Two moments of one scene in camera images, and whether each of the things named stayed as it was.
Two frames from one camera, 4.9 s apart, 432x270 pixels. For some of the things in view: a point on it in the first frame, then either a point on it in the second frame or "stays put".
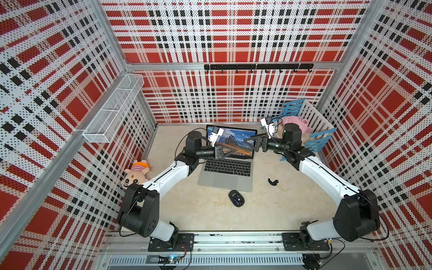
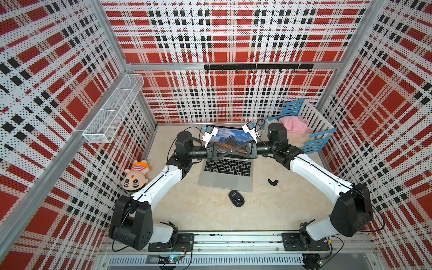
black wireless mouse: [236, 198] stays put
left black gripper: [218, 152] stays put
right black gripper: [262, 140] → [249, 154]
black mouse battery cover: [274, 183] stays put
